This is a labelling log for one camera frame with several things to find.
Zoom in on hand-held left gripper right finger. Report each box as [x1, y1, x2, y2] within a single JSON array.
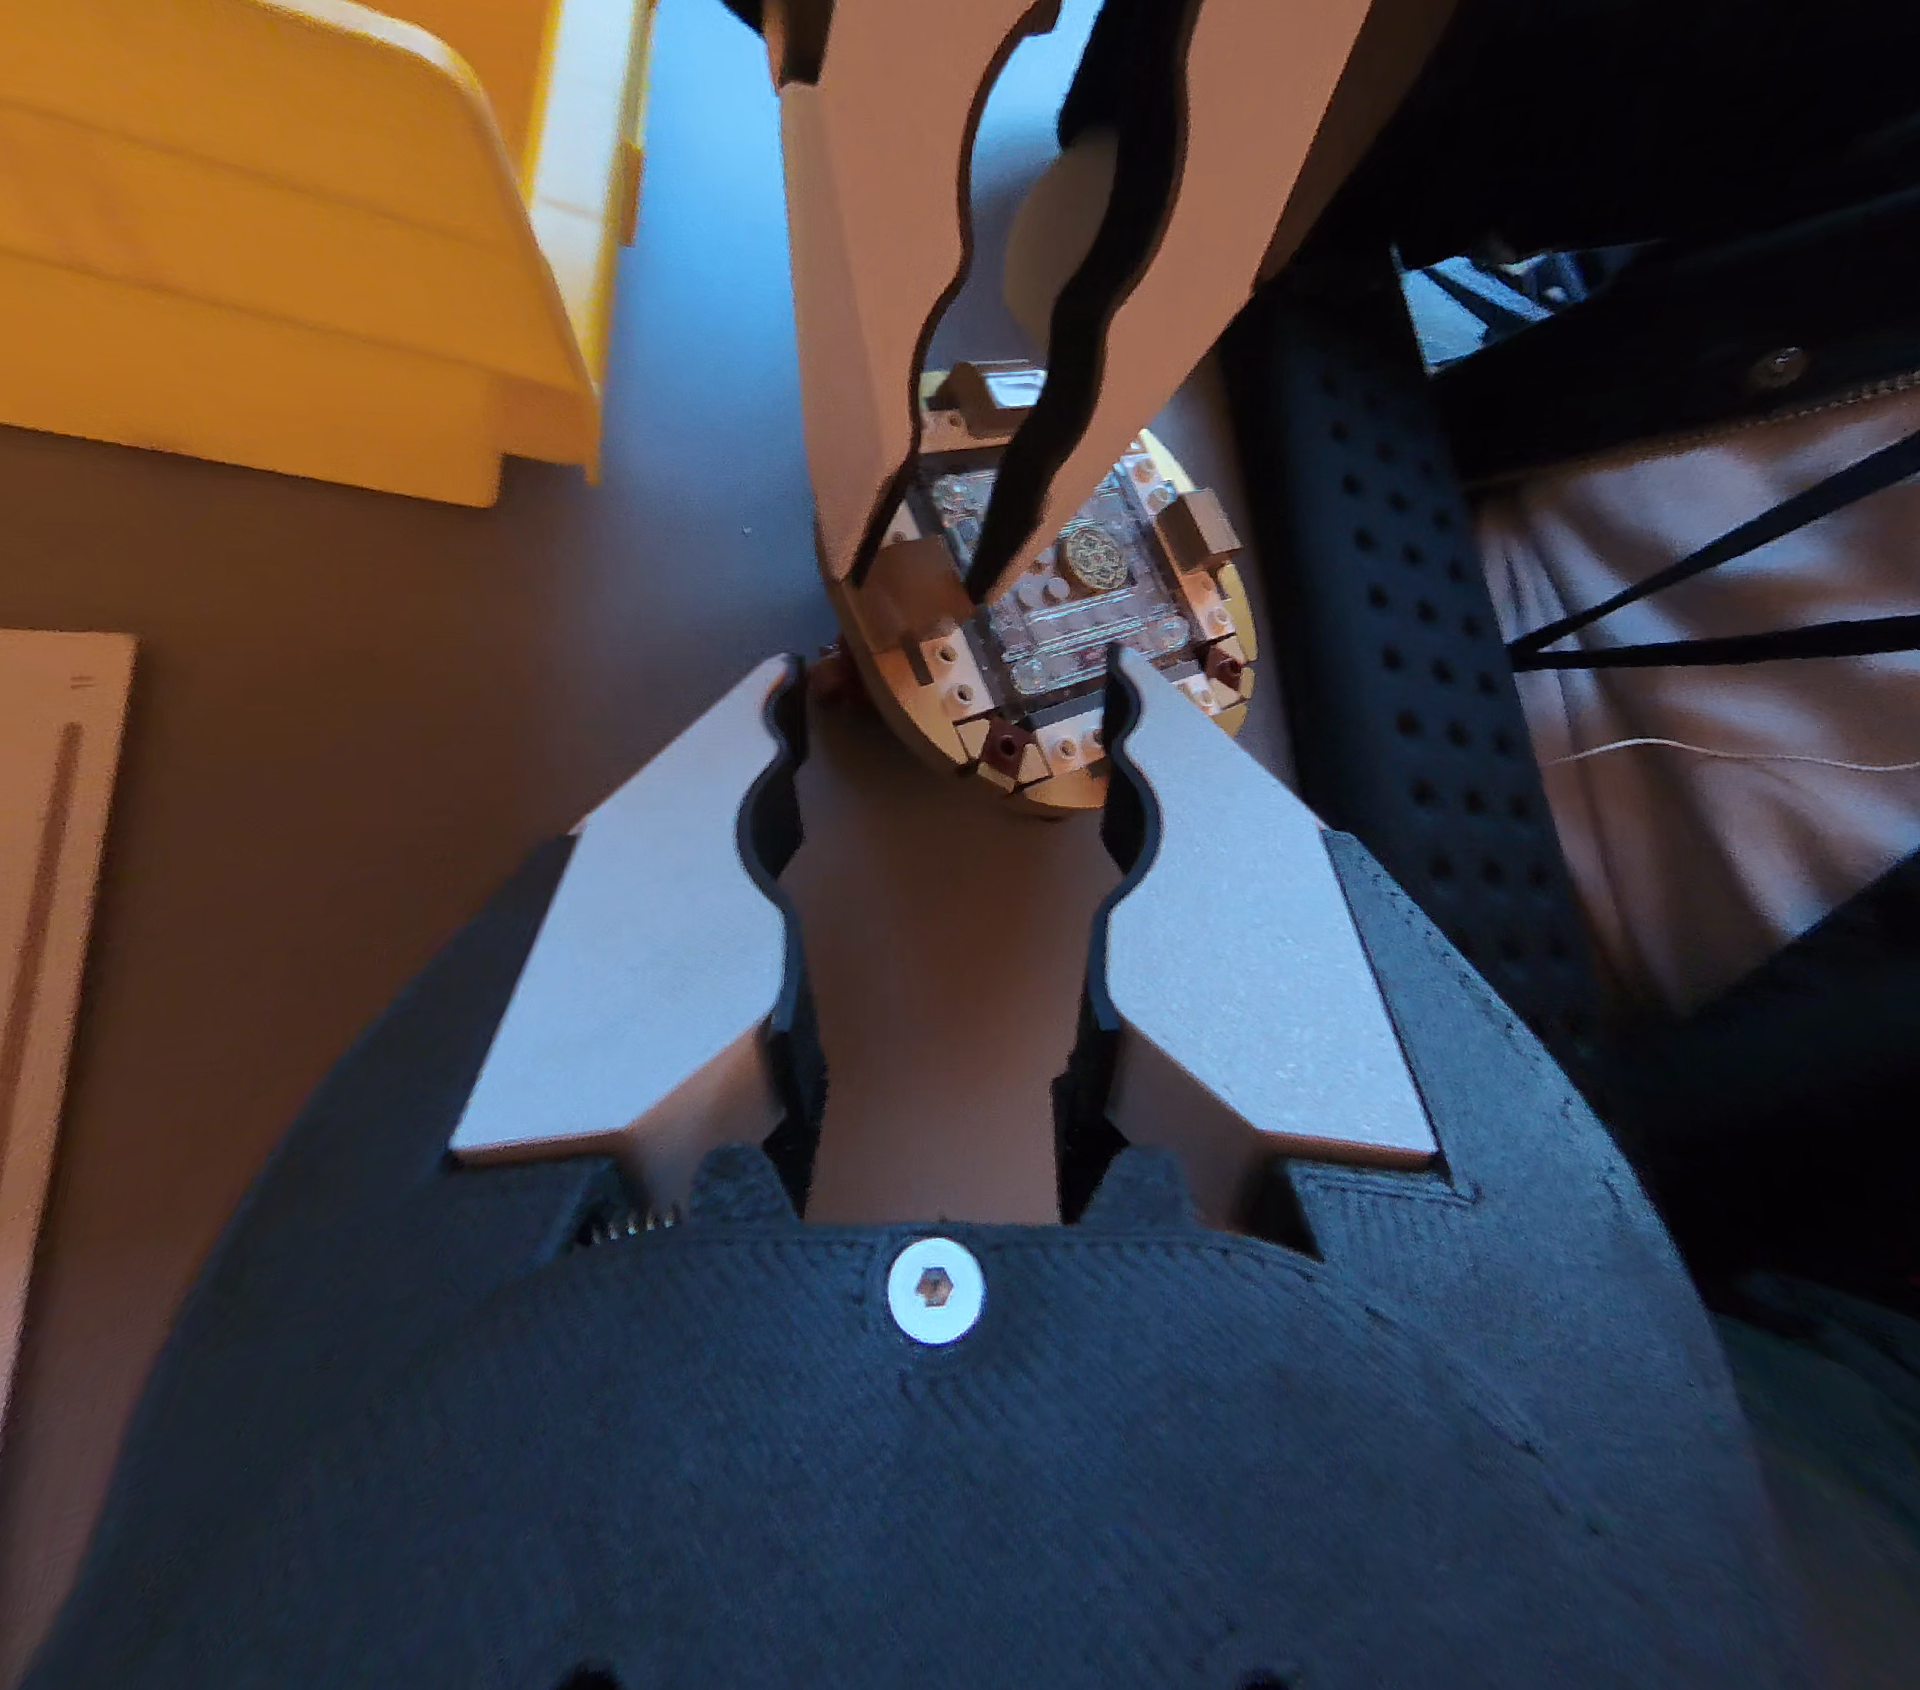
[[1056, 646, 1446, 1224]]

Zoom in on instruction booklet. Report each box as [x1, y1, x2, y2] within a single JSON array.
[[0, 627, 139, 1421]]

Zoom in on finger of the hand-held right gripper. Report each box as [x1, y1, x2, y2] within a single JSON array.
[[963, 0, 1410, 604], [745, 0, 1110, 589]]

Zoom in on round toy brick model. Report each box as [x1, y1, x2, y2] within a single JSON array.
[[816, 358, 1250, 820]]

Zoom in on person's grey hoodie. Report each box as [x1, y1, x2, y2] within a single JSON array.
[[1476, 384, 1920, 1017]]

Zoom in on grey desk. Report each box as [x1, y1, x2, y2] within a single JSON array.
[[0, 0, 1308, 1690]]

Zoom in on black perforated pad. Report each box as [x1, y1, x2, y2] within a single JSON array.
[[1217, 241, 1667, 1121]]

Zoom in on yellow plastic bin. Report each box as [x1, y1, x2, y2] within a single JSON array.
[[0, 0, 673, 509]]

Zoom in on thin white wire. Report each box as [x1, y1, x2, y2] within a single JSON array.
[[1543, 733, 1920, 777]]

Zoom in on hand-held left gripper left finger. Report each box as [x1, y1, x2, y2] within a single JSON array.
[[445, 652, 820, 1219]]

